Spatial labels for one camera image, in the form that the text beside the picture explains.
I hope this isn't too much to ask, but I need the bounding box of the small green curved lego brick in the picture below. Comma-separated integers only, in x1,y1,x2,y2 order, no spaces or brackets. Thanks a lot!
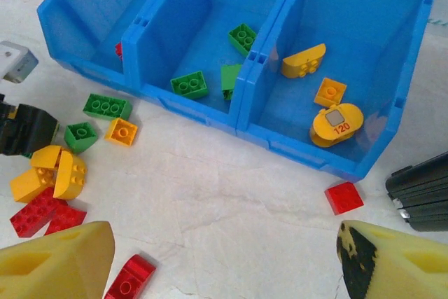
63,121,98,155

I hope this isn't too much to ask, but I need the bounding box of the black case with silver handle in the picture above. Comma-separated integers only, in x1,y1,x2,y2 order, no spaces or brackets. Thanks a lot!
384,151,448,233

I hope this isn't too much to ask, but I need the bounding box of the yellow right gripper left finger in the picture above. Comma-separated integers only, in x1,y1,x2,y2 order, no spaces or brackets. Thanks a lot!
0,221,116,299

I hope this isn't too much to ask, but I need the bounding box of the red rectangular lego brick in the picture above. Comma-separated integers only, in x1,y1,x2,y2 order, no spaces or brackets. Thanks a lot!
9,186,69,239
43,204,88,237

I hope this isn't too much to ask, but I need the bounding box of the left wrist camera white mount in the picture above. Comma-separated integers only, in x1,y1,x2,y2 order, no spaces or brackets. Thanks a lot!
0,41,39,85

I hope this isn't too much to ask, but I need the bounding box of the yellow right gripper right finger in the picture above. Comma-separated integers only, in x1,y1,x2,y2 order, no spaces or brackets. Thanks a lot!
335,219,448,299

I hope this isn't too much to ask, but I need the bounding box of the long green lego brick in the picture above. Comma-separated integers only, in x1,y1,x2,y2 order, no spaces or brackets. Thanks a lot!
169,70,210,100
82,92,133,121

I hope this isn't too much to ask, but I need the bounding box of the green sloped lego brick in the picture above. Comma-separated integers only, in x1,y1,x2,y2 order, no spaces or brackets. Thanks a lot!
220,63,244,101

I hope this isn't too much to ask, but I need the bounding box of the green square lego brick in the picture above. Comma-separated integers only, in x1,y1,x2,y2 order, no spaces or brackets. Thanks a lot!
227,22,258,57

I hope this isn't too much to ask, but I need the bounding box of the blue plastic bin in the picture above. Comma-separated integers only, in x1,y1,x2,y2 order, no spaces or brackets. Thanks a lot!
36,0,192,93
120,0,311,137
236,0,440,183

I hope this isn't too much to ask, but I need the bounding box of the red curved lego brick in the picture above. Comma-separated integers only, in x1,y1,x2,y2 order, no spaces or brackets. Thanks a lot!
104,253,158,299

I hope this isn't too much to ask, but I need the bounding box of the yellow half-round lego brick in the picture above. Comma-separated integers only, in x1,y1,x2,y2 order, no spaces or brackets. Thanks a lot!
52,151,88,201
281,43,328,80

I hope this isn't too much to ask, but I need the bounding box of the yellow oval lego numbered 120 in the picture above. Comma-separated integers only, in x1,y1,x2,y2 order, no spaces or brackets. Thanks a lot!
309,102,365,148

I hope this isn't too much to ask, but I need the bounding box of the yellow sloped lego brick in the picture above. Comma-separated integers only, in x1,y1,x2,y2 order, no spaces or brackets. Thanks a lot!
29,144,66,170
9,167,57,204

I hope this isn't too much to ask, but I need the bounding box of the yellow square lego brick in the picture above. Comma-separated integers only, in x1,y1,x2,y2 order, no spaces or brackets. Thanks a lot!
104,118,139,147
313,77,348,108

